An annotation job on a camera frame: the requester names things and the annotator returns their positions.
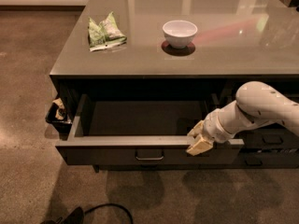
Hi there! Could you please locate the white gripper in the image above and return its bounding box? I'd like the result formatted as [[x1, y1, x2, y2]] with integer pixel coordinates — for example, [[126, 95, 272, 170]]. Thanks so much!
[[186, 108, 235, 156]]

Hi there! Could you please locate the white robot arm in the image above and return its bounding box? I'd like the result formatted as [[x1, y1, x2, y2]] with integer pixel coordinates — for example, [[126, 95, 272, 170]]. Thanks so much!
[[187, 81, 299, 156]]

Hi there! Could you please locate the dark drawer cabinet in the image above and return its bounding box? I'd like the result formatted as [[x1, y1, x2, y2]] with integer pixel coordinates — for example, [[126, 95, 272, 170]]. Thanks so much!
[[50, 0, 299, 169]]

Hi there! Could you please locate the white bowl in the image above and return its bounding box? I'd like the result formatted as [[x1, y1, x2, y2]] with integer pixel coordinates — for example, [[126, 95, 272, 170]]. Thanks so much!
[[163, 20, 198, 49]]

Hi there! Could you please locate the green chip bag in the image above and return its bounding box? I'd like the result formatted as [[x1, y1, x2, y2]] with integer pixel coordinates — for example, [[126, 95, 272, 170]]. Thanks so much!
[[88, 12, 127, 52]]

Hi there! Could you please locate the black bin with trash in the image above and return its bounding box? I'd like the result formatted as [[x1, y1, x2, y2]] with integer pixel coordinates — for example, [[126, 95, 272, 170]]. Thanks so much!
[[45, 98, 72, 133]]

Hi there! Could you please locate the black floor cable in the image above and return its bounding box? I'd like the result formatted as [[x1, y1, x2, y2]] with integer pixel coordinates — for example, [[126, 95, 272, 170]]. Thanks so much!
[[83, 203, 135, 224]]

